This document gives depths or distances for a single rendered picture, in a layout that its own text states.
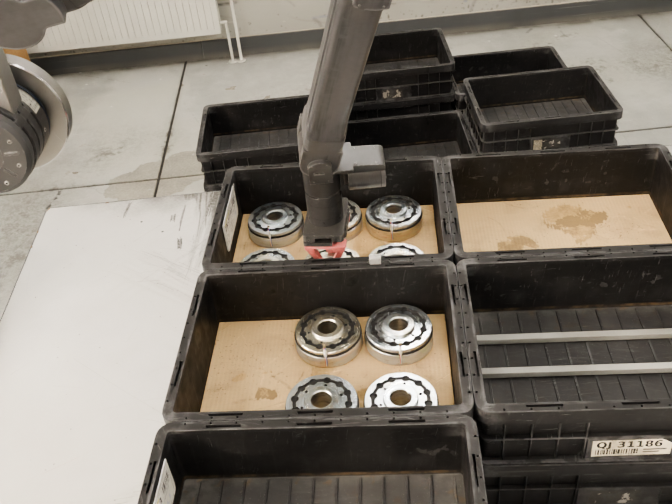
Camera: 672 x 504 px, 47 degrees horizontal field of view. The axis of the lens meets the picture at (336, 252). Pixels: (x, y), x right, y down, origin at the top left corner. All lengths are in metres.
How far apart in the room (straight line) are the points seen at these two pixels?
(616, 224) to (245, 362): 0.70
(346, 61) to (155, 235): 0.89
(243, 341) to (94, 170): 2.29
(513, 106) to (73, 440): 1.70
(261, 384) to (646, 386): 0.55
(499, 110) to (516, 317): 1.33
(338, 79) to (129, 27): 3.19
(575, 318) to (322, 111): 0.52
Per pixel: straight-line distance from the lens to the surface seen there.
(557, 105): 2.53
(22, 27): 0.88
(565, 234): 1.42
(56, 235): 1.82
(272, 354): 1.21
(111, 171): 3.41
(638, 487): 1.16
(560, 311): 1.27
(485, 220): 1.44
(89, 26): 4.16
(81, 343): 1.52
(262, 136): 2.44
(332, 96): 0.99
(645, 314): 1.29
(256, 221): 1.43
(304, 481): 1.05
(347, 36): 0.91
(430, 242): 1.38
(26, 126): 1.25
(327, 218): 1.20
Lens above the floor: 1.69
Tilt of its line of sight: 39 degrees down
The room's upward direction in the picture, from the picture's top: 6 degrees counter-clockwise
